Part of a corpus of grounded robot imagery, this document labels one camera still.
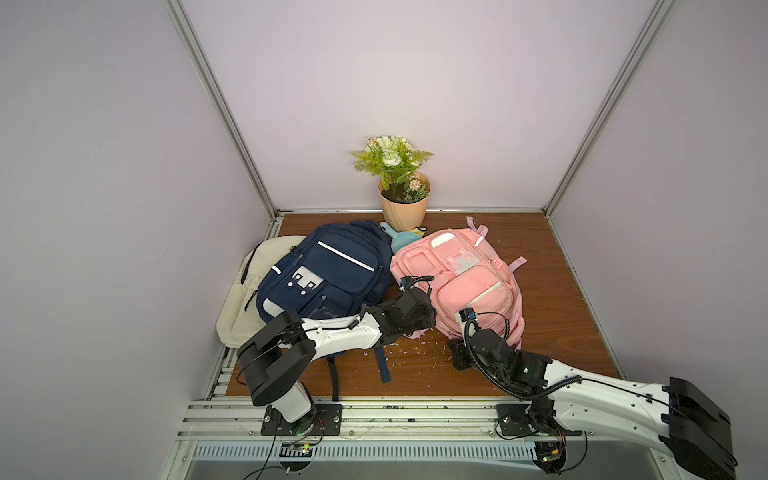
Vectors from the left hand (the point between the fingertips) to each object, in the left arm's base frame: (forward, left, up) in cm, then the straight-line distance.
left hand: (439, 314), depth 83 cm
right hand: (-5, -1, 0) cm, 6 cm away
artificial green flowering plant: (+44, +15, +22) cm, 51 cm away
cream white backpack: (+1, +61, -6) cm, 61 cm away
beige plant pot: (+37, +10, +9) cm, 39 cm away
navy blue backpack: (+15, +35, -1) cm, 38 cm away
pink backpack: (+15, -11, -3) cm, 19 cm away
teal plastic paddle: (+33, +11, -5) cm, 35 cm away
